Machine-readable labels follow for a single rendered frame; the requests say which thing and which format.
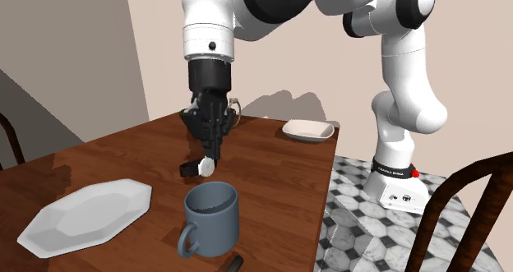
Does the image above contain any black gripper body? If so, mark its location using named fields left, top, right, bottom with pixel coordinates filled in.
left=187, top=58, right=233, bottom=104

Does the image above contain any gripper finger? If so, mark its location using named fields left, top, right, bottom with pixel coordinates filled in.
left=211, top=98, right=238, bottom=161
left=178, top=98, right=213, bottom=161

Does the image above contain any black and silver wristwatch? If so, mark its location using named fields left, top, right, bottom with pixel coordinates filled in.
left=178, top=155, right=219, bottom=179

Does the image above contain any brown wooden table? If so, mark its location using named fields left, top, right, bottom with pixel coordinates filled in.
left=0, top=111, right=340, bottom=272

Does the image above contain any small white dish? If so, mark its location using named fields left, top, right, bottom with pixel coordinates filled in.
left=281, top=119, right=335, bottom=144

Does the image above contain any blue-grey mug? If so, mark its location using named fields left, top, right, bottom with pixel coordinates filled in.
left=177, top=181, right=241, bottom=260

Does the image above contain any black cylindrical object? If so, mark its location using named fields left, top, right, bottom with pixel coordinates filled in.
left=216, top=254, right=245, bottom=272

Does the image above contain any white octagonal plate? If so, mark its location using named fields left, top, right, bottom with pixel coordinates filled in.
left=16, top=177, right=154, bottom=260

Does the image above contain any marble patterned robot stand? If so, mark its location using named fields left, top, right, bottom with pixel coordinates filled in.
left=313, top=154, right=506, bottom=272

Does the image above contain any dark wooden chair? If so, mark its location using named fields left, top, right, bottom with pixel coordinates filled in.
left=0, top=112, right=26, bottom=171
left=404, top=150, right=513, bottom=272

